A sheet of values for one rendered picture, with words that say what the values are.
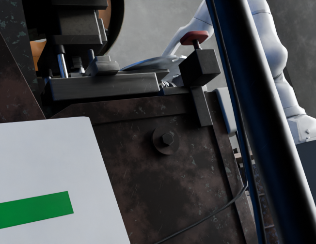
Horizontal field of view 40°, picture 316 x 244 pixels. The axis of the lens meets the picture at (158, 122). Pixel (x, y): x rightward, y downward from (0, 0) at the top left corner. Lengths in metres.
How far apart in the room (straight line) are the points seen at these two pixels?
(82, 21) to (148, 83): 0.33
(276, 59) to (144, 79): 0.59
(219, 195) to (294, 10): 5.89
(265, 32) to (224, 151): 0.66
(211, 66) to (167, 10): 5.06
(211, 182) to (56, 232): 0.44
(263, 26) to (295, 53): 5.15
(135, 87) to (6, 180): 0.44
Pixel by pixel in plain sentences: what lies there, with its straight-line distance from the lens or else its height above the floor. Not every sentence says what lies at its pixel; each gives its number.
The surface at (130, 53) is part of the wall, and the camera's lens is 5.55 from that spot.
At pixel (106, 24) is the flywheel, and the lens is 1.90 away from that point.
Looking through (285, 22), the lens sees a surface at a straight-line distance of 7.02.
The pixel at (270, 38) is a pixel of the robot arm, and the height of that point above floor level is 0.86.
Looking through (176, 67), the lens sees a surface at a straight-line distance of 1.46.
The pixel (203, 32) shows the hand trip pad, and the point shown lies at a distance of 1.16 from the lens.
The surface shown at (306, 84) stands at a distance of 6.75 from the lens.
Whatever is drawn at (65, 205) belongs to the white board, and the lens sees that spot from 0.91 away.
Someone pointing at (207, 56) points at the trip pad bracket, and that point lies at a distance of 1.13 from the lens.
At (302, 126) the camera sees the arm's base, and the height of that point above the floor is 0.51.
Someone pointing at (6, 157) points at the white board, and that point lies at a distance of 0.93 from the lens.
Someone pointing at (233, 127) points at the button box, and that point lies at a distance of 1.20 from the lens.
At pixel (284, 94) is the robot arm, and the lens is 1.64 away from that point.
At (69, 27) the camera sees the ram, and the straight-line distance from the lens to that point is 1.35.
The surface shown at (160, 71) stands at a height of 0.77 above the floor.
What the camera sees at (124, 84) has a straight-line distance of 1.14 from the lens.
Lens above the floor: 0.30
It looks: 13 degrees up
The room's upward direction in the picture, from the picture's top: 15 degrees counter-clockwise
